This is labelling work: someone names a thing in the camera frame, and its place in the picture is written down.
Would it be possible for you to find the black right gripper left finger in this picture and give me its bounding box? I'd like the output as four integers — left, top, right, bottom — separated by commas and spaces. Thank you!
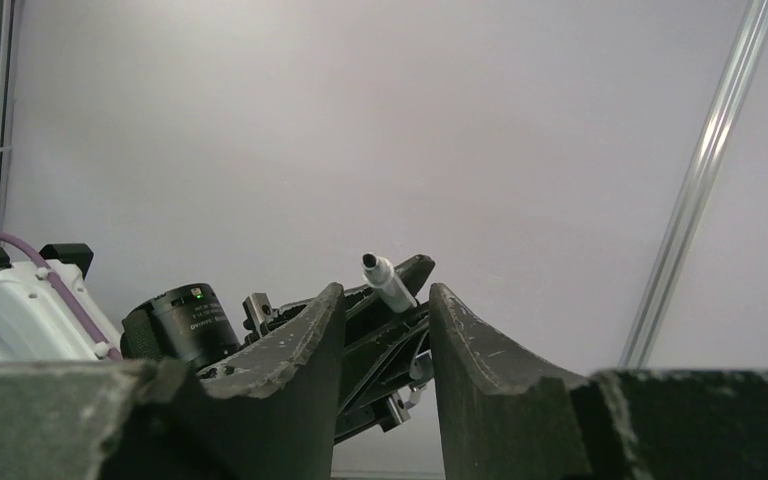
0, 283, 346, 479

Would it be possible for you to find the aluminium frame rail right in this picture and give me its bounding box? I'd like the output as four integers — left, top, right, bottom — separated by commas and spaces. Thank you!
618, 0, 768, 369

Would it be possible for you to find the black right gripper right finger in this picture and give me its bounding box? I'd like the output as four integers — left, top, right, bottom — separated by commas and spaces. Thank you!
428, 283, 768, 479

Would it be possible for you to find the white marker pen black tip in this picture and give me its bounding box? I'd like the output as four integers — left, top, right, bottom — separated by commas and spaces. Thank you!
361, 252, 418, 313

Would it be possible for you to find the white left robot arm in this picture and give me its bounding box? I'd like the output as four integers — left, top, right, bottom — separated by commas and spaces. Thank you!
0, 243, 435, 443

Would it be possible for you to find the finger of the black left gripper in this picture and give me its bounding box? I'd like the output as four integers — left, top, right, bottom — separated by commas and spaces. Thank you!
345, 254, 436, 312

